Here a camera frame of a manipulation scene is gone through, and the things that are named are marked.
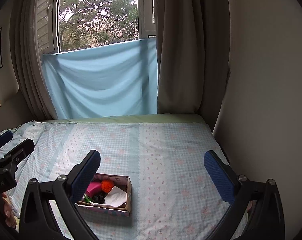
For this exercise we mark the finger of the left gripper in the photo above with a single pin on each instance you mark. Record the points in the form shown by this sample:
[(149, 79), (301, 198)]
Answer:
[(18, 154), (5, 138)]

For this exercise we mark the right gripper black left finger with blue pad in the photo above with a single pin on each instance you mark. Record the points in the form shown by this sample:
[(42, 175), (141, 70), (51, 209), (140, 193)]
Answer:
[(37, 220)]

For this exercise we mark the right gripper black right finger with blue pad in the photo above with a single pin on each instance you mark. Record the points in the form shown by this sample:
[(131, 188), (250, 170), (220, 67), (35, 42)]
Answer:
[(261, 200)]

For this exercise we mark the green tissue packet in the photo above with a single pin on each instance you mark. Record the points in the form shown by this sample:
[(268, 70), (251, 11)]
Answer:
[(87, 198)]

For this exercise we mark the magenta pouch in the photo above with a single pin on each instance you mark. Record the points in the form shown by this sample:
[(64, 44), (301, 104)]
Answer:
[(93, 188)]

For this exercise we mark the cardboard box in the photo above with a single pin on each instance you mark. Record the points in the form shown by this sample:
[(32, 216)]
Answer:
[(124, 183)]

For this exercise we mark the orange fluffy pompom strawberry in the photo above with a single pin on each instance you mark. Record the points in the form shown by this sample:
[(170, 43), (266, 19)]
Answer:
[(107, 185)]

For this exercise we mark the white paper towel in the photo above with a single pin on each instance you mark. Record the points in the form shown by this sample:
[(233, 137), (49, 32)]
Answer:
[(116, 197)]

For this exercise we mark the black hair scrunchie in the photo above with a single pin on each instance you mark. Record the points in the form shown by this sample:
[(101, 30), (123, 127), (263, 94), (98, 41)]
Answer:
[(99, 198)]

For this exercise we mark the person's left hand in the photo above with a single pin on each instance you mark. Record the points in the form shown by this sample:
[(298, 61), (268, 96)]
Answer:
[(9, 216)]

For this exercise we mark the brown left curtain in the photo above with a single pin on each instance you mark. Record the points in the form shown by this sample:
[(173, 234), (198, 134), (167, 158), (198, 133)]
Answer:
[(26, 60)]

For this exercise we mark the brown curtain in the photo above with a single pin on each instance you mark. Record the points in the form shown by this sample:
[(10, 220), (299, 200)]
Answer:
[(26, 60), (193, 46)]

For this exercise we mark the patterned blue bed quilt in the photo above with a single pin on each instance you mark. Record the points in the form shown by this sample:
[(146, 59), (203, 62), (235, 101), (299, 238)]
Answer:
[(173, 197)]

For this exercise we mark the light blue hanging cloth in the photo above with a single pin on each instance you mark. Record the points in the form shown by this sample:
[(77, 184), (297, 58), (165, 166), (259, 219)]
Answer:
[(113, 80)]

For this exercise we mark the brown right curtain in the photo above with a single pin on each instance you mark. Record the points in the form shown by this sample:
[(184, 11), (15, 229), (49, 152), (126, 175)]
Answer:
[(193, 46)]

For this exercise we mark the window with frame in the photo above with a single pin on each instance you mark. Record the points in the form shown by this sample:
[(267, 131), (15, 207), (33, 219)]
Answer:
[(66, 25)]

